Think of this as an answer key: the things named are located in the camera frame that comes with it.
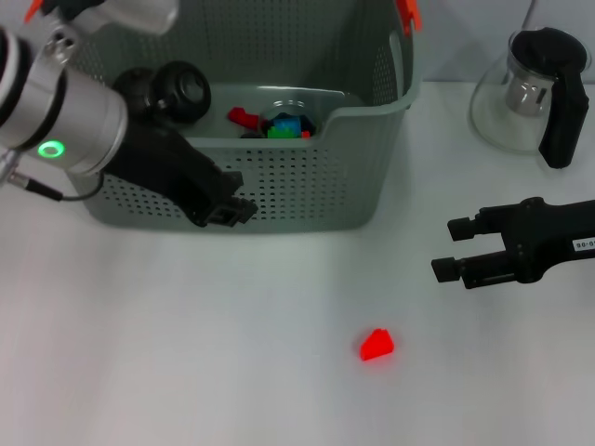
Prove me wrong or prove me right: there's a glass teacup black sleeve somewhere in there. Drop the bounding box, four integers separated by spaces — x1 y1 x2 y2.
147 59 214 126
239 99 322 140

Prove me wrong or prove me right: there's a grey perforated storage basket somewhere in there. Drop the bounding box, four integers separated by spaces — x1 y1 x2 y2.
27 0 424 233

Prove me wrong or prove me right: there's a glass pitcher black handle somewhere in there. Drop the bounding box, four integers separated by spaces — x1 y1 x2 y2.
469 27 591 171

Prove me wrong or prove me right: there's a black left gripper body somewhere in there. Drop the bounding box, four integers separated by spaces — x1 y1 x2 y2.
101 118 246 229

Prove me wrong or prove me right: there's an orange red slope brick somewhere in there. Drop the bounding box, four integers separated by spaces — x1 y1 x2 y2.
359 327 396 363

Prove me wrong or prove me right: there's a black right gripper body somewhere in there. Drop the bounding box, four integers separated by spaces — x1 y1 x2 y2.
476 196 595 285

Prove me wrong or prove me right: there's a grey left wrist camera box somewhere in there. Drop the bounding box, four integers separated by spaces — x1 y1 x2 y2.
44 0 180 37

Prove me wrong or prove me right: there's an orange basket handle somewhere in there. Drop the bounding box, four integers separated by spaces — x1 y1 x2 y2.
394 0 423 36
23 0 47 23

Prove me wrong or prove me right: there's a dark red long brick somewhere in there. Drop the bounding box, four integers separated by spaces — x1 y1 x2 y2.
226 106 261 132

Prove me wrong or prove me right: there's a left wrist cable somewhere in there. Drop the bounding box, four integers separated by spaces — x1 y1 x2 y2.
7 170 103 204

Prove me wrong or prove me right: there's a black clay teapot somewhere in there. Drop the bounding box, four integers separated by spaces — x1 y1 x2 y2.
112 68 157 112

